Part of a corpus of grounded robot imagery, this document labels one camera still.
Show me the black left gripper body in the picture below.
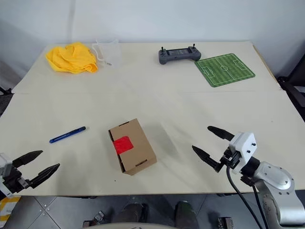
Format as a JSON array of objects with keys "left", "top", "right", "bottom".
[{"left": 1, "top": 167, "right": 31, "bottom": 193}]

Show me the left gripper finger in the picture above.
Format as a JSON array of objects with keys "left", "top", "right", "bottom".
[
  {"left": 29, "top": 163, "right": 61, "bottom": 189},
  {"left": 12, "top": 150, "right": 43, "bottom": 167}
]

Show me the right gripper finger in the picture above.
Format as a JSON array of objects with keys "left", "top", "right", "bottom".
[
  {"left": 207, "top": 125, "right": 235, "bottom": 142},
  {"left": 192, "top": 145, "right": 221, "bottom": 173}
]

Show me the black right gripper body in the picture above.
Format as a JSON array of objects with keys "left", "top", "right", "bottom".
[{"left": 219, "top": 146, "right": 241, "bottom": 170}]

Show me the brown cardboard box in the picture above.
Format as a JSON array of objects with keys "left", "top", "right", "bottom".
[{"left": 108, "top": 118, "right": 157, "bottom": 177}]

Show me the yellow white floor marker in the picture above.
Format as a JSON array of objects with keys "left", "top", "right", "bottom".
[{"left": 0, "top": 196, "right": 21, "bottom": 219}]

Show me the green soccer field mat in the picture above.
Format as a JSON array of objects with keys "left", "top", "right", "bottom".
[{"left": 194, "top": 52, "right": 256, "bottom": 88}]

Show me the black stand leg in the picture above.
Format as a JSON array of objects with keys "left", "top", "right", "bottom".
[{"left": 0, "top": 83, "right": 13, "bottom": 96}]

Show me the grey handheld remote controller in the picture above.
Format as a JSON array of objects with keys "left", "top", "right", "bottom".
[{"left": 158, "top": 43, "right": 202, "bottom": 65}]

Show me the yellow crumpled cloth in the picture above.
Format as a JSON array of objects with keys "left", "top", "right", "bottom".
[{"left": 45, "top": 42, "right": 99, "bottom": 74}]

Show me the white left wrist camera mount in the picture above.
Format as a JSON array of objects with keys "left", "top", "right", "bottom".
[{"left": 0, "top": 152, "right": 14, "bottom": 198}]

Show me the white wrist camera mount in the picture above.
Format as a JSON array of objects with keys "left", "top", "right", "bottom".
[
  {"left": 0, "top": 152, "right": 14, "bottom": 198},
  {"left": 228, "top": 132, "right": 258, "bottom": 174}
]

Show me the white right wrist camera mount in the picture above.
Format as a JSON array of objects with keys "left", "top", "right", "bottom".
[{"left": 228, "top": 132, "right": 258, "bottom": 174}]

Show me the small metal floor bracket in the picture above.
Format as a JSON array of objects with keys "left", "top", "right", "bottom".
[
  {"left": 83, "top": 211, "right": 112, "bottom": 227},
  {"left": 218, "top": 217, "right": 233, "bottom": 229}
]

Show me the black equipment frame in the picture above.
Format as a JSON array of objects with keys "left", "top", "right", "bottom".
[{"left": 276, "top": 51, "right": 305, "bottom": 108}]

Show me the clear plastic drawstring bag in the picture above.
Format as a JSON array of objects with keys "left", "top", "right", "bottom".
[{"left": 91, "top": 39, "right": 121, "bottom": 68}]

